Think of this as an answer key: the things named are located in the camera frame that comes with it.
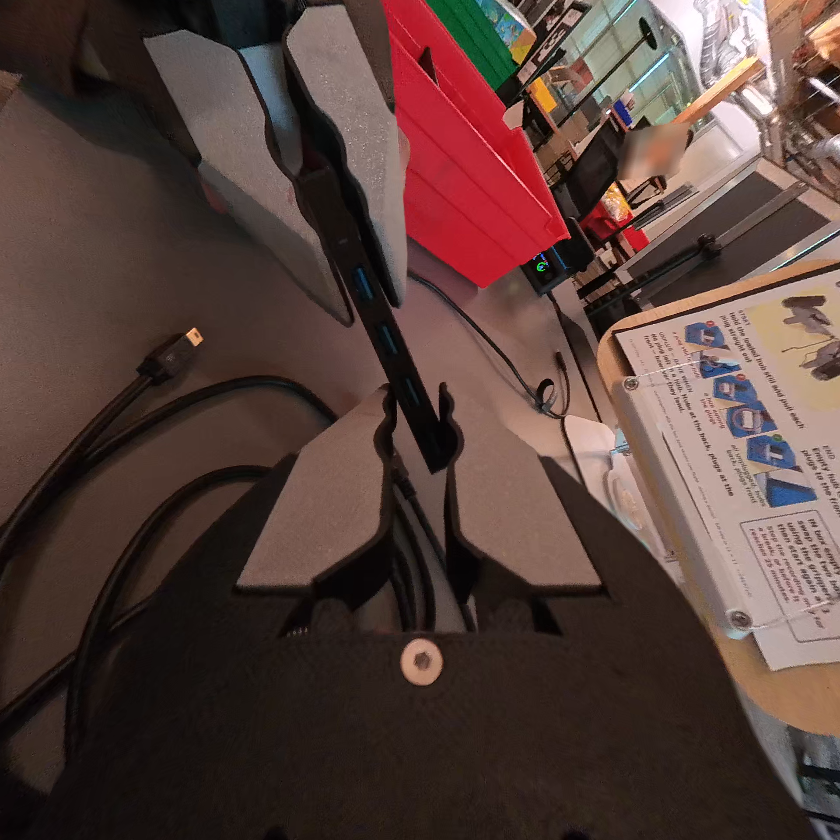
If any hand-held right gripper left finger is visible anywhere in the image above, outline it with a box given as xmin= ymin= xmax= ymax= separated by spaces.
xmin=235 ymin=384 xmax=396 ymax=610

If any black USB cable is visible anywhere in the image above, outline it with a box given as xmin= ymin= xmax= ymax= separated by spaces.
xmin=0 ymin=375 xmax=475 ymax=762

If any slim black USB hub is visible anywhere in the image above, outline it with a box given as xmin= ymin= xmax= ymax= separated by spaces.
xmin=298 ymin=164 xmax=460 ymax=475

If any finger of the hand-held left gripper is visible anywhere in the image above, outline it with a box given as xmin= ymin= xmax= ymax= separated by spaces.
xmin=282 ymin=0 xmax=412 ymax=311
xmin=143 ymin=28 xmax=357 ymax=328

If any wooden instruction board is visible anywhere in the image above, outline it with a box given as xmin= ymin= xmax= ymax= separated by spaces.
xmin=596 ymin=259 xmax=840 ymax=739

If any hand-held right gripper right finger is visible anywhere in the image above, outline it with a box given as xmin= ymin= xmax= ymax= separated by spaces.
xmin=437 ymin=384 xmax=605 ymax=606

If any green plastic bin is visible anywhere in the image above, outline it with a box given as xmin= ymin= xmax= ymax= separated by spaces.
xmin=427 ymin=0 xmax=536 ymax=86

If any black charger with display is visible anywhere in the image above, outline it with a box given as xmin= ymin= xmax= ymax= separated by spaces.
xmin=521 ymin=220 xmax=592 ymax=296

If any red plastic bin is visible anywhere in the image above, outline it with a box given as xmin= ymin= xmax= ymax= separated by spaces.
xmin=381 ymin=0 xmax=571 ymax=290

